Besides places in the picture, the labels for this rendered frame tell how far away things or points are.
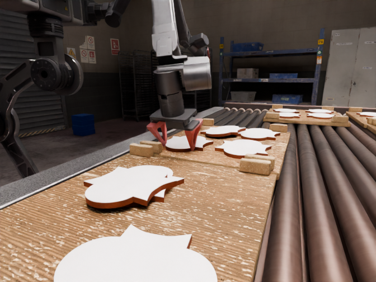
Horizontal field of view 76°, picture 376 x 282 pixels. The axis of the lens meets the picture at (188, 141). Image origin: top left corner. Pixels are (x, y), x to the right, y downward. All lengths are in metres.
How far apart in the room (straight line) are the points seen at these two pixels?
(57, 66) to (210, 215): 1.03
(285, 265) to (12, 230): 0.32
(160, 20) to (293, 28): 5.12
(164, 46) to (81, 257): 0.44
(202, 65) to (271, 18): 5.29
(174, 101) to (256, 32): 5.32
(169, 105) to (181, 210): 0.27
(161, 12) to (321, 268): 0.60
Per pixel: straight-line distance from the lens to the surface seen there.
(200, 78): 0.53
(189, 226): 0.33
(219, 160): 0.56
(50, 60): 1.25
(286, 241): 0.35
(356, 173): 0.65
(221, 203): 0.38
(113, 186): 0.40
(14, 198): 0.53
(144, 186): 0.39
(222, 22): 6.11
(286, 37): 5.68
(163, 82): 0.54
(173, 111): 0.56
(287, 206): 0.43
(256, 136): 0.76
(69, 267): 0.28
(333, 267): 0.33
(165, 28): 0.62
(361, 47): 5.05
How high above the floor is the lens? 1.12
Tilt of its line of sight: 15 degrees down
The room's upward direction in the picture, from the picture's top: straight up
